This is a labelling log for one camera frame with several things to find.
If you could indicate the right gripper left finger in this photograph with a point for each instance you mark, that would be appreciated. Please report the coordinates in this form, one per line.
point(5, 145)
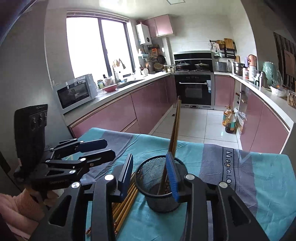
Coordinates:
point(124, 177)

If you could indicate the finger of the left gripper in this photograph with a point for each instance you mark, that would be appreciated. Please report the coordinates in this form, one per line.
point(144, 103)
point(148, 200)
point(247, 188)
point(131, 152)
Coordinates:
point(92, 159)
point(92, 145)

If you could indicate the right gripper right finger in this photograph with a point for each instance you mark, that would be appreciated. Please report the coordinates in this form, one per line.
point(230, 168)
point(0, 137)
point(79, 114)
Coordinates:
point(173, 175)

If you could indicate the brown wooden chopstick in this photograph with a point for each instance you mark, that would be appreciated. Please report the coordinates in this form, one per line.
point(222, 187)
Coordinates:
point(172, 146)

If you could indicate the pink left sleeve forearm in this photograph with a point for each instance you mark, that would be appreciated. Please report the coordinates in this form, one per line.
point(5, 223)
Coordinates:
point(21, 226)

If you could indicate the left hand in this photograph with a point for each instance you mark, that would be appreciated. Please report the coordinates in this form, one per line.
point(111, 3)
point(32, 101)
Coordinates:
point(37, 199)

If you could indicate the black mesh pen holder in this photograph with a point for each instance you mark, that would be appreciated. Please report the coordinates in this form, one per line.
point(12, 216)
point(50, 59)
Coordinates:
point(156, 189)

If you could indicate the chopstick on cloth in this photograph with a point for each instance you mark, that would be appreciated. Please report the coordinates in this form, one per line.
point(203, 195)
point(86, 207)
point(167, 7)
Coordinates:
point(116, 207)
point(120, 210)
point(127, 213)

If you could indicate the white microwave oven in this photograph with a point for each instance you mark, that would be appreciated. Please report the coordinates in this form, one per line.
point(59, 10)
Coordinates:
point(74, 93)

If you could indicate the dark oil bottle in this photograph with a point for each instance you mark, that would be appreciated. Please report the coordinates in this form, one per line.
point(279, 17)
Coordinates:
point(230, 122)

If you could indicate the red bowl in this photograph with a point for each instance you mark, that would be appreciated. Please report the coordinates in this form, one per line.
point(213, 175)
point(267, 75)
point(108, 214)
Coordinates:
point(110, 88)

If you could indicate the cooking oil bottle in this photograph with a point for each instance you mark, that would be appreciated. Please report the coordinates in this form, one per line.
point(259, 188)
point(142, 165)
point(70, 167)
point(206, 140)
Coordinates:
point(226, 113)

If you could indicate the black built-in oven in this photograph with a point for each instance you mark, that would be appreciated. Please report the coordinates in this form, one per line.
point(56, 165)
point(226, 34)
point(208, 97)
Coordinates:
point(196, 89)

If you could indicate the teal grey tablecloth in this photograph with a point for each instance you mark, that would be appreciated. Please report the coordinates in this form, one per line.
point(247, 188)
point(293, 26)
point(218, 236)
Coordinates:
point(264, 182)

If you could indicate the black range hood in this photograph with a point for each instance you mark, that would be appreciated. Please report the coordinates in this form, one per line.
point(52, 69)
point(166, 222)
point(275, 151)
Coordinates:
point(194, 61)

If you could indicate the steel stock pot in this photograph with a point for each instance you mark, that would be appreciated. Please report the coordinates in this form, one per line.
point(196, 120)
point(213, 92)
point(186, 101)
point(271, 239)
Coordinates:
point(237, 68)

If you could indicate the white water heater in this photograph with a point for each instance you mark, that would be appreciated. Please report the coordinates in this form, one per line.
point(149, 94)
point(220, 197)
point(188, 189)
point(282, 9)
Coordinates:
point(143, 34)

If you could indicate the black left camera box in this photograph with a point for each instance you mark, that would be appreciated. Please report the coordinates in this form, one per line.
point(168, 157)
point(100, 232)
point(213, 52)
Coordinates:
point(29, 130)

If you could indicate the pink wall cabinet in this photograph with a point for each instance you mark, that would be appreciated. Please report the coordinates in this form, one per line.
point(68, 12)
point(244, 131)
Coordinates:
point(159, 26)

